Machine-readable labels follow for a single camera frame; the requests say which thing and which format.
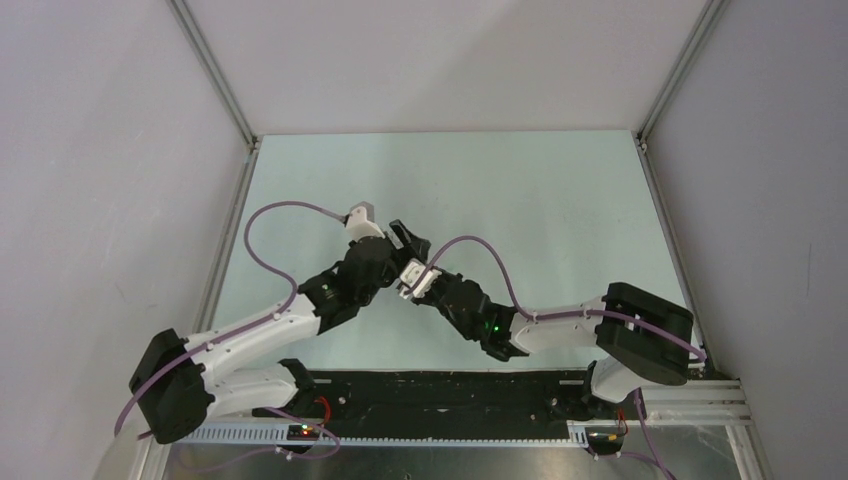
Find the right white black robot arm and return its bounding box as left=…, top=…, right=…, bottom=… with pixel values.
left=398, top=267, right=699, bottom=421

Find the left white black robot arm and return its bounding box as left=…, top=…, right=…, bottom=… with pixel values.
left=129, top=220, right=431, bottom=444

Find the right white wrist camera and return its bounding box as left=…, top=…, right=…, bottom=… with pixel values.
left=398, top=259, right=441, bottom=301

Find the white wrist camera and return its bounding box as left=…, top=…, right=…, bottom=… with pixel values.
left=344, top=201, right=385, bottom=242
left=398, top=259, right=441, bottom=301

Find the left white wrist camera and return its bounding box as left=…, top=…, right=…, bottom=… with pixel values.
left=344, top=201, right=385, bottom=242

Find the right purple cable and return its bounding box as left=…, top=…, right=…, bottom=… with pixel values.
left=407, top=235, right=708, bottom=480

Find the purple cable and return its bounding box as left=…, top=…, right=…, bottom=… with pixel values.
left=407, top=235, right=708, bottom=480
left=113, top=201, right=349, bottom=473

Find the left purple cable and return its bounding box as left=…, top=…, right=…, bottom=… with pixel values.
left=113, top=201, right=349, bottom=473

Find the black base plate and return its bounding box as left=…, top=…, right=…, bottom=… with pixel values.
left=185, top=360, right=723, bottom=442

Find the grey slotted cable duct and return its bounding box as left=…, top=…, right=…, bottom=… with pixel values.
left=177, top=422, right=588, bottom=448

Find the left aluminium frame post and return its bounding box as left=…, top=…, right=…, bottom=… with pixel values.
left=166, top=0, right=258, bottom=152

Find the aluminium frame post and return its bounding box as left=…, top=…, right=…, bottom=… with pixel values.
left=166, top=0, right=258, bottom=152
left=635, top=0, right=730, bottom=152

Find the right aluminium frame post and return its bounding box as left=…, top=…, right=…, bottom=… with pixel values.
left=635, top=0, right=730, bottom=152

